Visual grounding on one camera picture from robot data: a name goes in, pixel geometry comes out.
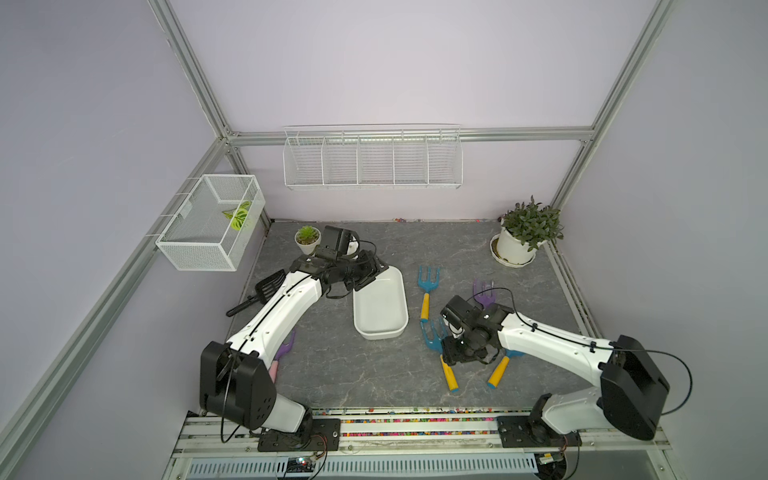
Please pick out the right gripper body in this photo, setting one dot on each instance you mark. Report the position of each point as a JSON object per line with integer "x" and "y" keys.
{"x": 459, "y": 348}

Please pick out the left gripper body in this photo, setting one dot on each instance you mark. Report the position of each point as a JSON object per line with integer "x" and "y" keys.
{"x": 352, "y": 271}

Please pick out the teal rake yellow handle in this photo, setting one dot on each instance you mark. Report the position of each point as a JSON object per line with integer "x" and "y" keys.
{"x": 433, "y": 333}
{"x": 428, "y": 281}

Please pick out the white plastic storage box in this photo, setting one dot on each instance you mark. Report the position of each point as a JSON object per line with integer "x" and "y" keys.
{"x": 380, "y": 309}

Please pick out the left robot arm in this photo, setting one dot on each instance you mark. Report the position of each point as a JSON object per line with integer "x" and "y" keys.
{"x": 234, "y": 376}

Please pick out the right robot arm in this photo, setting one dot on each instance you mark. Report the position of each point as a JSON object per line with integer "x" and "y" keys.
{"x": 626, "y": 391}

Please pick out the small white potted succulent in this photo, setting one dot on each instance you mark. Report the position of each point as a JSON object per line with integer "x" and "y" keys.
{"x": 307, "y": 238}

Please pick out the black plastic scoop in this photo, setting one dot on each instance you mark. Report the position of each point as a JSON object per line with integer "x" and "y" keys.
{"x": 264, "y": 290}

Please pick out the green leaf in basket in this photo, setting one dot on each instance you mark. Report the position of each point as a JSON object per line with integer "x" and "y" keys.
{"x": 238, "y": 216}

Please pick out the large white potted plant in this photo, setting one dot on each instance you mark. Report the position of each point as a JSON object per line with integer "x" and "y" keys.
{"x": 524, "y": 229}

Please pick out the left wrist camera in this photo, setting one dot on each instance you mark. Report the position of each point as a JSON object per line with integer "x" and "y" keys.
{"x": 338, "y": 243}

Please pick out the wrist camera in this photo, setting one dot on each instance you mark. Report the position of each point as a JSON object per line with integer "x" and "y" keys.
{"x": 460, "y": 315}
{"x": 338, "y": 243}

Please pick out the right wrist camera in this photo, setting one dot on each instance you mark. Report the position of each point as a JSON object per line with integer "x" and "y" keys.
{"x": 460, "y": 315}

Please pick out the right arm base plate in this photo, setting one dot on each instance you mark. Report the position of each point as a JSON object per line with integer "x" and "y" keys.
{"x": 523, "y": 432}

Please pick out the white wire wall shelf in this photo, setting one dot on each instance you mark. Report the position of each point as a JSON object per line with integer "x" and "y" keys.
{"x": 383, "y": 156}

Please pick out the small purple rake pink handle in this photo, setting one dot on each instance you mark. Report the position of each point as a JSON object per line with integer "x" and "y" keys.
{"x": 283, "y": 350}

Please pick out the white mesh wall basket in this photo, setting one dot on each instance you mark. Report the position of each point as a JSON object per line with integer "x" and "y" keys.
{"x": 198, "y": 237}

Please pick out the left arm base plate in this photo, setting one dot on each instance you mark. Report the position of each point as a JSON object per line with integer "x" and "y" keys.
{"x": 299, "y": 434}

